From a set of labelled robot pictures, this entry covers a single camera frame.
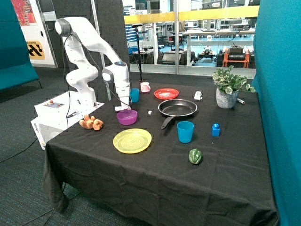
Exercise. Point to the white small toy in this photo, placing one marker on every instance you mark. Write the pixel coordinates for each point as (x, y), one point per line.
(198, 95)

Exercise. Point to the yellow plastic plate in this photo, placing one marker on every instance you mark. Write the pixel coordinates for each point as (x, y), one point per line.
(132, 141)

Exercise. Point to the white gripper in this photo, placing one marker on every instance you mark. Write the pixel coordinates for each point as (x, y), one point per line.
(124, 95)

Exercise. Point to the red plastic plate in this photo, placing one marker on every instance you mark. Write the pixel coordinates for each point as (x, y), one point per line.
(166, 93)

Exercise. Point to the blue toy block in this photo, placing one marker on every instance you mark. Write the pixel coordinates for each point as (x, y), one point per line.
(215, 130)

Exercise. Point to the purple plastic bowl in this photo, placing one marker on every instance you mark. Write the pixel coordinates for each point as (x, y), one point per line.
(127, 117)

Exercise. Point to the red poster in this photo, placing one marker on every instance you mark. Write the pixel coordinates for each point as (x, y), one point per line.
(24, 12)

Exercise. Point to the white robot control box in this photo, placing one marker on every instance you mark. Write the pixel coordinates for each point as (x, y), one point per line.
(58, 114)

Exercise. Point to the blue cup front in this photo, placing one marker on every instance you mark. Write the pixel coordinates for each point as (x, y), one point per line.
(185, 131)

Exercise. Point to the black frying pan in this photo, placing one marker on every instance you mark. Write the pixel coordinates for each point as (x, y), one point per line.
(174, 108)

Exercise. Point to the black tablecloth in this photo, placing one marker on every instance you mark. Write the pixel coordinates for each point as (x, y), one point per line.
(231, 186)

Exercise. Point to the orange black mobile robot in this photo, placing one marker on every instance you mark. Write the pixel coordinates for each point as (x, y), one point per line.
(237, 56)

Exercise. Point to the white marker pen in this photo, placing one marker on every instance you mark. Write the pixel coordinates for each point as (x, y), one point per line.
(241, 101)

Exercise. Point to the black tripod stand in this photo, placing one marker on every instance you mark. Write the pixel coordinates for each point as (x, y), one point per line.
(136, 26)

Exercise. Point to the green toy pepper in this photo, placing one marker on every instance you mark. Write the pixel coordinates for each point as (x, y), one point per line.
(195, 156)

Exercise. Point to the pink mug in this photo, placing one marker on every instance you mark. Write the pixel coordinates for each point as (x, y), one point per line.
(145, 87)

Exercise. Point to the potted plant grey pot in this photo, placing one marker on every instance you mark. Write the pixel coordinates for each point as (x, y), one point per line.
(228, 87)

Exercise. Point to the teal sofa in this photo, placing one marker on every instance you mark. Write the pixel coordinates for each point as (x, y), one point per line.
(15, 66)

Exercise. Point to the orange plush toy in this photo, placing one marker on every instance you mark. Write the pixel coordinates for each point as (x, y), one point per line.
(90, 122)

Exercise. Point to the yellow black sign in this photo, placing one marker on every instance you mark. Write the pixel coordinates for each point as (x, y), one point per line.
(35, 50)

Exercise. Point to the teal partition panel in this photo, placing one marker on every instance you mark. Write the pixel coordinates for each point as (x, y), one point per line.
(277, 47)

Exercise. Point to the blue cup near arm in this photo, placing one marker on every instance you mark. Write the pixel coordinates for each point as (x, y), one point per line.
(134, 94)

